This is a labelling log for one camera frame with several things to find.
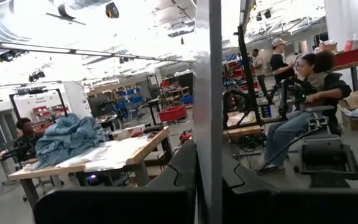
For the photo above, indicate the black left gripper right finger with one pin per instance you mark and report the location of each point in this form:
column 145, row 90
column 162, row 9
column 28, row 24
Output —
column 291, row 207

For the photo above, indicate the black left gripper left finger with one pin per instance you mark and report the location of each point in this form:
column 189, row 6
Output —
column 120, row 205

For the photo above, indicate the short grey divider panel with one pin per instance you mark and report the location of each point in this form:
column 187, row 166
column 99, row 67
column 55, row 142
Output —
column 208, row 93

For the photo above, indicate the wooden work table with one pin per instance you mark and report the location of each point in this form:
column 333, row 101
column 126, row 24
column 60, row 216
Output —
column 141, row 146

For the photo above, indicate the blue cloth pile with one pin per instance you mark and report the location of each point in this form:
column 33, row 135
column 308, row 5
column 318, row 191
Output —
column 70, row 137

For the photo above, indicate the black monitor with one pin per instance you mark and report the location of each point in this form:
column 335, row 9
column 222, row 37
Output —
column 99, row 105

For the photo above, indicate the red storage crate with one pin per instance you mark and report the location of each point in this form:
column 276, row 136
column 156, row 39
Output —
column 172, row 113

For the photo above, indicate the person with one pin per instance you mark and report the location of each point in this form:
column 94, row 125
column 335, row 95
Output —
column 319, row 81
column 280, row 65
column 26, row 140
column 258, row 67

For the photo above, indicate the ceiling light bar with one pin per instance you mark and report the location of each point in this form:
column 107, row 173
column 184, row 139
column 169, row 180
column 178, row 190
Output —
column 89, row 53

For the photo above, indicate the red tray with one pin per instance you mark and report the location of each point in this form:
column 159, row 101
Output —
column 350, row 57

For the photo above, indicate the black stand frame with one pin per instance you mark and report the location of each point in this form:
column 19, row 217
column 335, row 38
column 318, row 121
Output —
column 244, row 62

